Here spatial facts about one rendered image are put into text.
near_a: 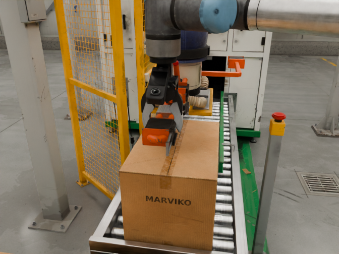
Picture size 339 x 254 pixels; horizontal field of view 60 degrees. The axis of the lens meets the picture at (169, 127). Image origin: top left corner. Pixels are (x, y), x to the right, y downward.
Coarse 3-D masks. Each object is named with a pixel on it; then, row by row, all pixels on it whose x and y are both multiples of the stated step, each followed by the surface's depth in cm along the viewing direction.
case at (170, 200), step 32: (192, 128) 160; (128, 160) 128; (160, 160) 128; (192, 160) 128; (128, 192) 124; (160, 192) 121; (192, 192) 118; (128, 224) 131; (160, 224) 128; (192, 224) 125
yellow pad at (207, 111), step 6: (210, 90) 151; (210, 96) 143; (210, 102) 135; (192, 108) 128; (198, 108) 127; (204, 108) 127; (210, 108) 128; (192, 114) 126; (198, 114) 126; (204, 114) 125; (210, 114) 125
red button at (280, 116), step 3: (273, 114) 154; (276, 114) 154; (279, 114) 154; (282, 114) 154; (273, 117) 154; (276, 117) 152; (279, 117) 152; (282, 117) 152; (285, 117) 153; (276, 120) 154; (279, 120) 154
